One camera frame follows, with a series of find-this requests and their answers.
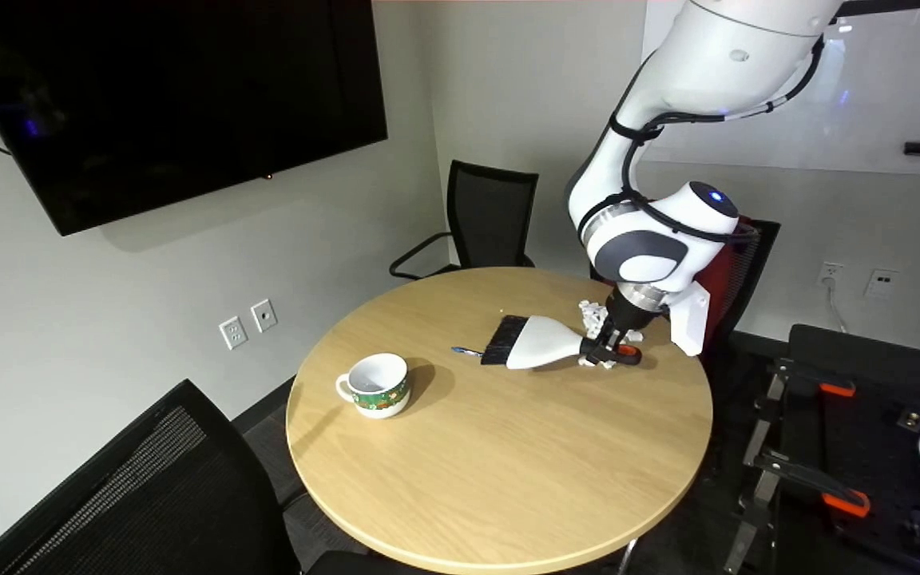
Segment black equipment cart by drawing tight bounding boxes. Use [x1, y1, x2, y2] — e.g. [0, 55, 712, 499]
[720, 322, 920, 575]

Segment glossy whiteboard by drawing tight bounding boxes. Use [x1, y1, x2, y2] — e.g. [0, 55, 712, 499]
[642, 0, 920, 180]

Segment black wall mounted television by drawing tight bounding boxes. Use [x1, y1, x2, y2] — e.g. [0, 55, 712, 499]
[0, 0, 389, 240]

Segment black office chair with armrests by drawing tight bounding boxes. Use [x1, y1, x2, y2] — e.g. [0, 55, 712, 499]
[0, 378, 423, 575]

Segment black chair holding red cloth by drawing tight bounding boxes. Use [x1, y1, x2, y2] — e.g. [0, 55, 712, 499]
[695, 215, 783, 360]

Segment black mesh back chair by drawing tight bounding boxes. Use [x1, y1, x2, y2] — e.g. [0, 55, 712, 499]
[386, 157, 539, 285]

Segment pile of small white pieces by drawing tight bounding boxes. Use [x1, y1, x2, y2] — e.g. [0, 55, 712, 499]
[573, 297, 621, 373]

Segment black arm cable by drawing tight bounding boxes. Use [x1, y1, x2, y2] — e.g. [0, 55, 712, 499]
[603, 30, 831, 146]

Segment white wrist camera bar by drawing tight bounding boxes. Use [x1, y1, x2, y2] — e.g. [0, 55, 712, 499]
[668, 279, 717, 360]

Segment white and green mug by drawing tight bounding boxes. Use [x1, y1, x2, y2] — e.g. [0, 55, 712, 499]
[334, 353, 415, 421]

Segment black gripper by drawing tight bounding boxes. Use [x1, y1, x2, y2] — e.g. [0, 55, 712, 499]
[592, 285, 659, 370]

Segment orange handled bar clamp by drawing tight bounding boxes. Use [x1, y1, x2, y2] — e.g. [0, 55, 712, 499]
[721, 449, 877, 575]
[752, 358, 859, 472]

